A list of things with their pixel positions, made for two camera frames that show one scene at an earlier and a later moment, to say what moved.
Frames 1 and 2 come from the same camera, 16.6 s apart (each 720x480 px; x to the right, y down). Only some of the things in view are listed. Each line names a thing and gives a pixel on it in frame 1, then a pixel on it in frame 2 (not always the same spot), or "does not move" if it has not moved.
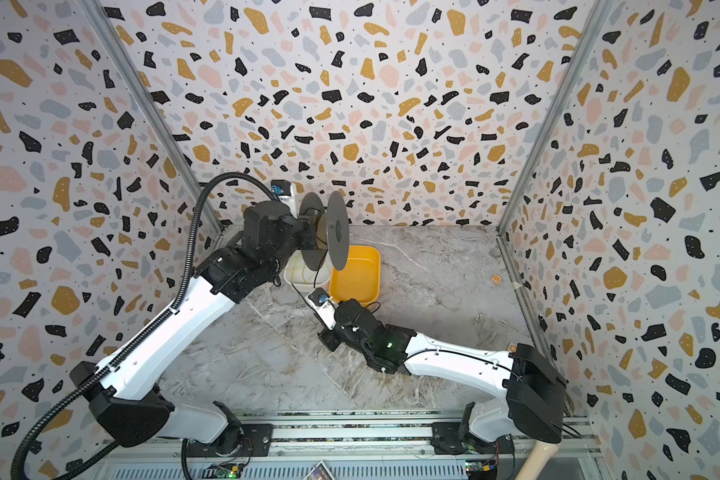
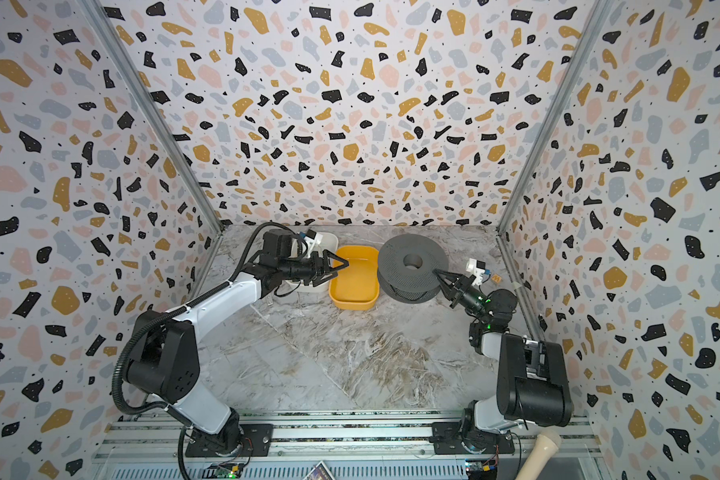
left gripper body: (302, 238) to (301, 269)
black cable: (314, 286) to (409, 299)
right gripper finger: (331, 338) to (449, 278)
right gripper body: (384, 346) to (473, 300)
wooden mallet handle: (537, 462) does not move
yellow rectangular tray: (361, 277) does not move
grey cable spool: (332, 230) to (407, 285)
